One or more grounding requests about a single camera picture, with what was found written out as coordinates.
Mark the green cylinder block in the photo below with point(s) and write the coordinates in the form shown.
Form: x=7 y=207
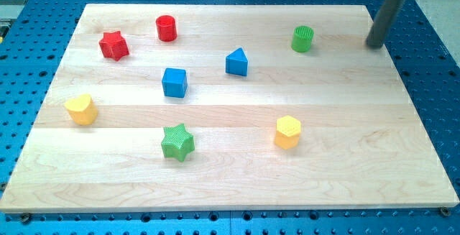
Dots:
x=302 y=38

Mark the yellow half-cylinder block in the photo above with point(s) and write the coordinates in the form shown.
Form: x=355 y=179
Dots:
x=82 y=109

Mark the blue cube block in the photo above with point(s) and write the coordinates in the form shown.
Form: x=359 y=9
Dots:
x=174 y=82

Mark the red cylinder block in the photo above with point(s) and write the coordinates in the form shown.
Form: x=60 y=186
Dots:
x=166 y=28

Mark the yellow hexagon block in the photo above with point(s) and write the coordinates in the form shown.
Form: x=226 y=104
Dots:
x=288 y=130

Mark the board clamp screw left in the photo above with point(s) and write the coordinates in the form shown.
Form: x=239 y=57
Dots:
x=25 y=218

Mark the green star block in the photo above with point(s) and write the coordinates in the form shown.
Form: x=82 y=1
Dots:
x=177 y=142

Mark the wooden board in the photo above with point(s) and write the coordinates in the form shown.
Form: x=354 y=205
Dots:
x=362 y=143

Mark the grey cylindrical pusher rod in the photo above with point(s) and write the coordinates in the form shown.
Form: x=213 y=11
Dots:
x=382 y=23

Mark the board clamp screw right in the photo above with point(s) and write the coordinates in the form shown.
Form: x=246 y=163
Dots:
x=444 y=211

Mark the board clamp screw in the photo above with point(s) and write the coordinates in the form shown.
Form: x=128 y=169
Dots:
x=25 y=218
x=444 y=211

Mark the red star block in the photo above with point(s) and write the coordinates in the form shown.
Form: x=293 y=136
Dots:
x=113 y=45

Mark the blue triangle block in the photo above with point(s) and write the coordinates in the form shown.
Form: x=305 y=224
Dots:
x=237 y=63

